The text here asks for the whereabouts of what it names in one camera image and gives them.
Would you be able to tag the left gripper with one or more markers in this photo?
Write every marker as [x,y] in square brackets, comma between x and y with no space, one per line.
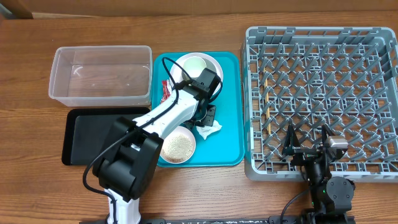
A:
[209,120]

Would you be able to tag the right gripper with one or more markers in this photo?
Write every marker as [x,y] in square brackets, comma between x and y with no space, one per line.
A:
[291,147]

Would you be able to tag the white tissue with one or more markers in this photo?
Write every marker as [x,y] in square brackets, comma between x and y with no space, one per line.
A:
[205,131]

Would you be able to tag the small pink-white bowl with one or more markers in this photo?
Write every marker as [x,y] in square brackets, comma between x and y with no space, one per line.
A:
[184,131]

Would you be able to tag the red snack wrapper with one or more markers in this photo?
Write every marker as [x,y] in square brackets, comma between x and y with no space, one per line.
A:
[166,90]

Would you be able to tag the white cup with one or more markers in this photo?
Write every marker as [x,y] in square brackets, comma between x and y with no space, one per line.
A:
[193,67]

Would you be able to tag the pile of rice grains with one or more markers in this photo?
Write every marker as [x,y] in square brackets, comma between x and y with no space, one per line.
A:
[177,149]

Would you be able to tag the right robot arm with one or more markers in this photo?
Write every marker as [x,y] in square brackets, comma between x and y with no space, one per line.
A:
[331,196]

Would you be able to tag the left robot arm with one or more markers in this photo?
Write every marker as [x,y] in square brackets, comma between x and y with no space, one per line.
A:
[126,163]

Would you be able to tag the grey dishwasher rack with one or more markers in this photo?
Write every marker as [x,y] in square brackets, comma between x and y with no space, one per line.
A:
[345,77]

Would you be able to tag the teal serving tray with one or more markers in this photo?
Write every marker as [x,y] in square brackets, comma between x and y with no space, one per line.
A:
[226,146]

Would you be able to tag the grey shallow bowl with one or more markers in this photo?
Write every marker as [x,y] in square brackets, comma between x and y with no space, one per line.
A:
[210,65]

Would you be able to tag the black rectangular tray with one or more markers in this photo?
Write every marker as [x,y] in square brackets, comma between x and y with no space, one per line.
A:
[86,129]

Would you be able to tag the clear plastic bin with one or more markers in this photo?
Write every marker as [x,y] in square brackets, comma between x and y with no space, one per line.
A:
[107,75]

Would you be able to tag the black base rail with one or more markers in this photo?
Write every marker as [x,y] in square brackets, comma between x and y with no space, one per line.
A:
[270,220]

